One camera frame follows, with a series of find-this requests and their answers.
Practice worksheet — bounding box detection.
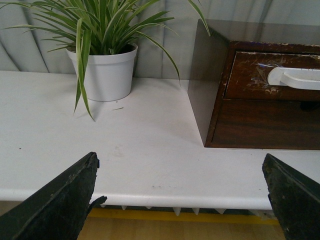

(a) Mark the lower wooden drawer front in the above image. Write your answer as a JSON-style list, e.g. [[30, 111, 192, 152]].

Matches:
[[211, 99, 320, 150]]

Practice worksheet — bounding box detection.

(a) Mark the dark wooden drawer cabinet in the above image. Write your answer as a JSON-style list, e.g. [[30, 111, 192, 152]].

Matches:
[[188, 19, 320, 148]]

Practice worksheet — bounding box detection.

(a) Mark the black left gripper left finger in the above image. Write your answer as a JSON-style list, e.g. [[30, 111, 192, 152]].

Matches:
[[0, 152, 107, 240]]

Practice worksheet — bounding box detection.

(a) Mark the white plastic flower pot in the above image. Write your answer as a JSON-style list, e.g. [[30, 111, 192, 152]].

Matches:
[[65, 42, 139, 102]]

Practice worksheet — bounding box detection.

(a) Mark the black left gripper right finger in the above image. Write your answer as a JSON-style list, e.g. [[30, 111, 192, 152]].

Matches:
[[262, 153, 320, 240]]

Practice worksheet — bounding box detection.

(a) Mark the white drawer handle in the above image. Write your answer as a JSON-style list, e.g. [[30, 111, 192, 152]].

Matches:
[[267, 67, 320, 91]]

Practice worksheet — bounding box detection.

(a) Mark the green spider plant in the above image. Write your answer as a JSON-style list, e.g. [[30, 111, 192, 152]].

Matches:
[[0, 0, 211, 122]]

